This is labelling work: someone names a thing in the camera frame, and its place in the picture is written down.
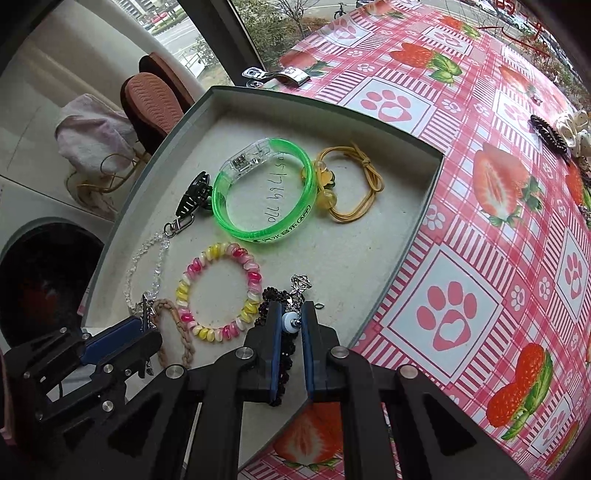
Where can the white cloth bag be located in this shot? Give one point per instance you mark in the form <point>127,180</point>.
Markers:
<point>92,129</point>

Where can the metal tablecloth clamp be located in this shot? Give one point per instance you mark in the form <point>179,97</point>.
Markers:
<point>291,74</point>

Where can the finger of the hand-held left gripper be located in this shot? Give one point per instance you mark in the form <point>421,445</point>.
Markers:
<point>138,353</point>
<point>113,337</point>

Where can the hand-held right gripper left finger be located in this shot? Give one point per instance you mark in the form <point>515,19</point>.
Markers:
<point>276,350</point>

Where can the small black claw clip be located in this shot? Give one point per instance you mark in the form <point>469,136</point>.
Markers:
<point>189,198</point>

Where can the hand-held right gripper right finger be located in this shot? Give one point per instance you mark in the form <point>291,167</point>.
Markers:
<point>308,355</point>

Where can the brown slipper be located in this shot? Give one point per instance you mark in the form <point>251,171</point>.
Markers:
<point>171,78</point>
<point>147,101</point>

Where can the dark round container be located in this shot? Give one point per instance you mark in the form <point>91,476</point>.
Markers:
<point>46,281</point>

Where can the dark patterned hair claw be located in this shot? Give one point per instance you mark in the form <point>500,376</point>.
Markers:
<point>547,134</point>

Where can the grey jewelry tray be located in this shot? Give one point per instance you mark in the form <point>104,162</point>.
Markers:
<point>369,221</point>

